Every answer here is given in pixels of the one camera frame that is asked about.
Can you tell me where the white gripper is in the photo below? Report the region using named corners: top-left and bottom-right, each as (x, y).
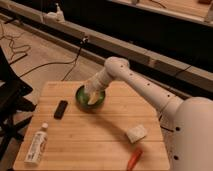
top-left (84, 75), bottom-right (108, 105)

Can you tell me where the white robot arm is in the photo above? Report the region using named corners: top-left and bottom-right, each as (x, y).
top-left (84, 57), bottom-right (213, 171)

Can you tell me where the green plate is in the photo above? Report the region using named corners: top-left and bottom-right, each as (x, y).
top-left (75, 86), bottom-right (105, 109)

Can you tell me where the black rectangular remote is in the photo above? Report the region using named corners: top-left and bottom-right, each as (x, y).
top-left (54, 100), bottom-right (68, 119)

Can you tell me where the wooden cutting board table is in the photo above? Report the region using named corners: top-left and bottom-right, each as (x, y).
top-left (13, 81), bottom-right (170, 171)

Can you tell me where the beige sponge block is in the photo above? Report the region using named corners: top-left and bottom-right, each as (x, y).
top-left (126, 125), bottom-right (147, 143)

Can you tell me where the black chair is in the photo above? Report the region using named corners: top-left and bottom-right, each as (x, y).
top-left (0, 46), bottom-right (36, 160)

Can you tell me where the white squeeze bottle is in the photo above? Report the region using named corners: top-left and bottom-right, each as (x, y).
top-left (24, 123), bottom-right (48, 165)

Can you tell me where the black floor cable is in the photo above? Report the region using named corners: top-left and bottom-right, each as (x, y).
top-left (18, 37), bottom-right (90, 82)

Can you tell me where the tangled cable left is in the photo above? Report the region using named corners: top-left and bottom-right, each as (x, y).
top-left (0, 20), bottom-right (32, 65)

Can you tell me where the white object on rail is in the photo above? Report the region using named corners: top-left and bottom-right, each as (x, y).
top-left (45, 3), bottom-right (65, 23)

